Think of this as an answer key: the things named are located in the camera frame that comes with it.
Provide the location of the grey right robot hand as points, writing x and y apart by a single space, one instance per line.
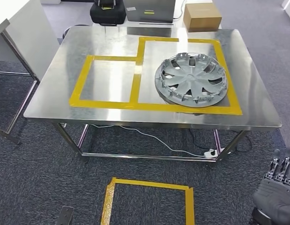
276 198

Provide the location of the grey plastic wheel hubcap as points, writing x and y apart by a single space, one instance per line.
191 80

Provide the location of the stainless steel workbench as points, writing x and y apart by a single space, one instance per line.
149 77

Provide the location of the yellow tape square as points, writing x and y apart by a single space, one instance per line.
149 183

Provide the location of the brown cardboard box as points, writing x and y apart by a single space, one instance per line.
201 16

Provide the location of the yellow tape double rectangle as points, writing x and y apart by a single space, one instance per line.
135 80

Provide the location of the grey device box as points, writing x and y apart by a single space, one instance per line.
149 11

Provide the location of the black carrying case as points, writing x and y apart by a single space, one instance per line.
107 12

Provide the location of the white desk with metal legs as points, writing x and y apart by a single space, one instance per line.
30 40

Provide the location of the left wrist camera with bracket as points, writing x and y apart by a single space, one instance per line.
65 216

